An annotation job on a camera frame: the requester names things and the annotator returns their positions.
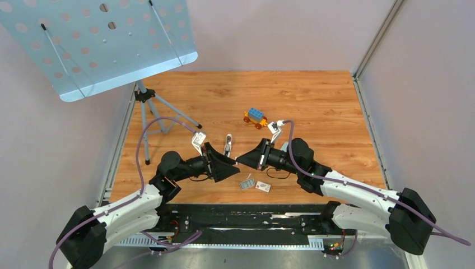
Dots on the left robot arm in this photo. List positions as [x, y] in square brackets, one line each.
[89, 233]

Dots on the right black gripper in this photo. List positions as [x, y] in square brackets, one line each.
[255, 158]

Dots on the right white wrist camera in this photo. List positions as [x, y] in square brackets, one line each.
[276, 129]

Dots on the toy brick car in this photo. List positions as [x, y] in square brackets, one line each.
[256, 117]

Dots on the grey white stapler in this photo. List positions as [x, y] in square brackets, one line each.
[284, 147]

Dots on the small white stapler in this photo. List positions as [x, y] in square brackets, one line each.
[228, 145]

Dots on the white staple box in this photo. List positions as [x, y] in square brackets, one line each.
[263, 186]

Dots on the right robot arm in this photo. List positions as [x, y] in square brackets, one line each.
[402, 217]

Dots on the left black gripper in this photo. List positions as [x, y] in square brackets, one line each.
[220, 166]

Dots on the blue perforated music stand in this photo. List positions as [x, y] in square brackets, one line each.
[69, 69]

